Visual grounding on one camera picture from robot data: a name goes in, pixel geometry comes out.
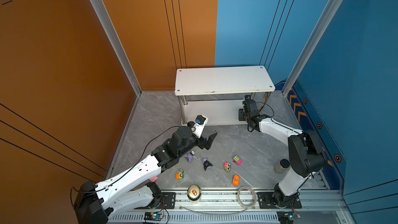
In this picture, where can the circuit board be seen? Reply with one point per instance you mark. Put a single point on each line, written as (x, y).
(153, 217)
(288, 217)

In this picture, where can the pink green toy car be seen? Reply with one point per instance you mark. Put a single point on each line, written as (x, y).
(227, 167)

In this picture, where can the pink green toy truck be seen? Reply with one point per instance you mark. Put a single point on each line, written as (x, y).
(237, 160)

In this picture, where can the pink eraser block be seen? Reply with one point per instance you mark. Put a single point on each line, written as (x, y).
(153, 179)

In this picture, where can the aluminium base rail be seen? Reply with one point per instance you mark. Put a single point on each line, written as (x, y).
(221, 207)

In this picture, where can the orange toy car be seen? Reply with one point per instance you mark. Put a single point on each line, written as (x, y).
(235, 180)

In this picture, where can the metal can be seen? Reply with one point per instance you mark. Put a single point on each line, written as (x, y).
(194, 194)

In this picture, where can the orange green toy truck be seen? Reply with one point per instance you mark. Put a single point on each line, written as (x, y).
(180, 174)

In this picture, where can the clear coiled tube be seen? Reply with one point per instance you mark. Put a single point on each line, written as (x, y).
(246, 197)

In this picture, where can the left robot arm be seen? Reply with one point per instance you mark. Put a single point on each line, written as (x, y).
(96, 203)

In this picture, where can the left circuit board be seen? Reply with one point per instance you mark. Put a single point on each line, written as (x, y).
(153, 217)

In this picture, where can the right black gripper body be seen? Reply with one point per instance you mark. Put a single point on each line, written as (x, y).
(246, 117)

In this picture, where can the white two-tier shelf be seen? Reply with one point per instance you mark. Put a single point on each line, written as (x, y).
(248, 80)

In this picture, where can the light purple figure toy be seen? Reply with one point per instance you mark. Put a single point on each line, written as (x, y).
(190, 156)

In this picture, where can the right circuit board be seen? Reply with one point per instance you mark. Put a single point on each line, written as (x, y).
(288, 217)

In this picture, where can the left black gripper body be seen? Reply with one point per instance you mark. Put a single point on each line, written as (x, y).
(200, 143)

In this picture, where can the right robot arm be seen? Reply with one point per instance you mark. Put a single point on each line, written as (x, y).
(306, 154)

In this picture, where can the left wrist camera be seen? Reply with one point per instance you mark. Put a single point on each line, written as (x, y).
(199, 125)

